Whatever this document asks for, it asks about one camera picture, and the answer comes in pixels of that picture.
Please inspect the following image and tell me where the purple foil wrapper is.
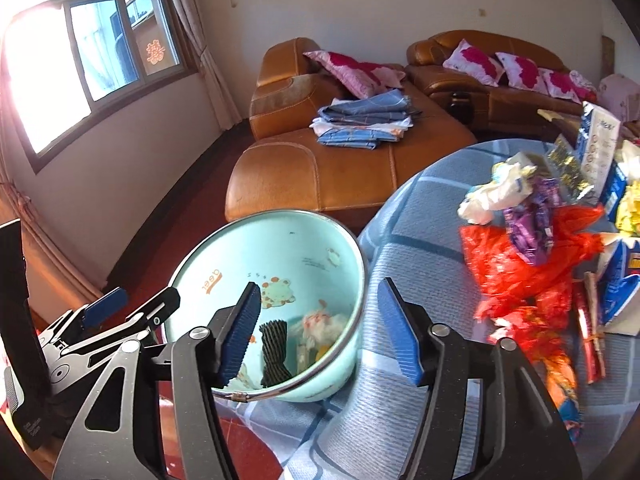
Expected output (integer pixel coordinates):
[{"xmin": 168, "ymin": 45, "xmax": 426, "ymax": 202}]
[{"xmin": 502, "ymin": 177, "xmax": 563, "ymax": 267}]

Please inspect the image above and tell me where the pale yellow bag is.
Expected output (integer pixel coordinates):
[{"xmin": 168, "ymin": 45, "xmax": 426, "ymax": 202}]
[{"xmin": 614, "ymin": 192, "xmax": 640, "ymax": 237}]

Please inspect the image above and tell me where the brown low side table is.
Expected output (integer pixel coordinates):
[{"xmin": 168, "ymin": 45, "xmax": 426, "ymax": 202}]
[{"xmin": 537, "ymin": 108, "xmax": 583, "ymax": 142}]

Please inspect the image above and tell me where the light blue cartoon print bin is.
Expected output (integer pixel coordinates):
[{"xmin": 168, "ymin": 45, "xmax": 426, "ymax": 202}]
[{"xmin": 162, "ymin": 208, "xmax": 371, "ymax": 403}]

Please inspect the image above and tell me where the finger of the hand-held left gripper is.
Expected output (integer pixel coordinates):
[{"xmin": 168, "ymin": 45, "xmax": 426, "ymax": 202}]
[
  {"xmin": 125, "ymin": 287, "xmax": 181, "ymax": 333},
  {"xmin": 82, "ymin": 287, "xmax": 128, "ymax": 328}
]

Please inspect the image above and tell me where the pale pink floral pillow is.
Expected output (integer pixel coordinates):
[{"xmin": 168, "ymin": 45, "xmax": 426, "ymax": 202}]
[{"xmin": 570, "ymin": 70, "xmax": 599, "ymax": 104}]

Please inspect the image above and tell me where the folded white blue sheet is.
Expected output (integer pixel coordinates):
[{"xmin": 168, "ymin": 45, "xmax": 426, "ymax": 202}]
[{"xmin": 311, "ymin": 115, "xmax": 415, "ymax": 151}]

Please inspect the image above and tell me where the brown leather chaise sofa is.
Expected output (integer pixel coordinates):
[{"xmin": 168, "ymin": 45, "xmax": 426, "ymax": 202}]
[{"xmin": 225, "ymin": 37, "xmax": 478, "ymax": 233}]

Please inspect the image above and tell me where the blue milk carton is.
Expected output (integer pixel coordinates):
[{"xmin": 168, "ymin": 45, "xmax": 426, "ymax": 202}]
[{"xmin": 602, "ymin": 140, "xmax": 640, "ymax": 218}]

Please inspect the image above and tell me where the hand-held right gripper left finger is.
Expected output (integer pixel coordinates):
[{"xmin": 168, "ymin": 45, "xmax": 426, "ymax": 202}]
[{"xmin": 52, "ymin": 282, "xmax": 262, "ymax": 480}]

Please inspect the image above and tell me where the tall white blue carton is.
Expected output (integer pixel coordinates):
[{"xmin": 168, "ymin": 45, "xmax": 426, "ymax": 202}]
[{"xmin": 575, "ymin": 101, "xmax": 622, "ymax": 196}]

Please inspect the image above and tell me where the long pink floral pillow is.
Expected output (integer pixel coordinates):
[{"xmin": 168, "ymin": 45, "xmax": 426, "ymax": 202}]
[{"xmin": 302, "ymin": 50, "xmax": 407, "ymax": 100}]

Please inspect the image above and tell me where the blue white flattened carton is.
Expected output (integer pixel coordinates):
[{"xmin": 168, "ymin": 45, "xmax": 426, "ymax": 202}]
[{"xmin": 597, "ymin": 237, "xmax": 640, "ymax": 336}]

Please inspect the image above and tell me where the window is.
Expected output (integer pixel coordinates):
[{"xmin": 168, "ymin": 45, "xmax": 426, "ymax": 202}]
[{"xmin": 0, "ymin": 0, "xmax": 196, "ymax": 176}]

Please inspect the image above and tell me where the dark jar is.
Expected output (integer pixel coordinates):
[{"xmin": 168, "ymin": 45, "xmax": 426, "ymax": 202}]
[{"xmin": 450, "ymin": 91, "xmax": 473, "ymax": 123}]

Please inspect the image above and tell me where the colourful snack wrapper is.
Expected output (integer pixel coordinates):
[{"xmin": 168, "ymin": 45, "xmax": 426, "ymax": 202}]
[{"xmin": 537, "ymin": 355, "xmax": 586, "ymax": 445}]

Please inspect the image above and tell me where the blue plaid tablecloth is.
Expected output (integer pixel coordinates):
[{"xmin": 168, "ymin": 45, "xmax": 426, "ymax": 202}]
[{"xmin": 215, "ymin": 137, "xmax": 640, "ymax": 480}]

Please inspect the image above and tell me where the red plastic bag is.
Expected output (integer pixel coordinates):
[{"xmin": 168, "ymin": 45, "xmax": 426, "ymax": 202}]
[{"xmin": 459, "ymin": 204, "xmax": 608, "ymax": 361}]

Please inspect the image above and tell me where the pink cloth covered chair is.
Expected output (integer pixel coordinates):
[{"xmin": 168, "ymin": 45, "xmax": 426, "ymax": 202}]
[{"xmin": 600, "ymin": 74, "xmax": 640, "ymax": 121}]

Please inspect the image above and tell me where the beige curtain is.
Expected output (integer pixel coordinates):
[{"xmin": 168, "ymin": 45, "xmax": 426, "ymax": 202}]
[{"xmin": 162, "ymin": 0, "xmax": 226, "ymax": 131}]

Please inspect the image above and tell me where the white plastic bag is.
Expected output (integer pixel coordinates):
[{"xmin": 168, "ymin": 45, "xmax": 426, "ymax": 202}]
[{"xmin": 457, "ymin": 157, "xmax": 538, "ymax": 226}]

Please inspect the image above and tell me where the white pink crumpled wrapper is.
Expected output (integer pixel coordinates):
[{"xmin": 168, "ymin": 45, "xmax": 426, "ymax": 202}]
[{"xmin": 292, "ymin": 300, "xmax": 351, "ymax": 376}]

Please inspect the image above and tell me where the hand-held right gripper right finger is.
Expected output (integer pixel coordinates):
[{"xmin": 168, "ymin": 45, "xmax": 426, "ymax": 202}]
[{"xmin": 377, "ymin": 277, "xmax": 583, "ymax": 480}]

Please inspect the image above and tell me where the gold black packet strip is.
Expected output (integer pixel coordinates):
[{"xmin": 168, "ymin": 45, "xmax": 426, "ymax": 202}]
[{"xmin": 542, "ymin": 135, "xmax": 596, "ymax": 201}]

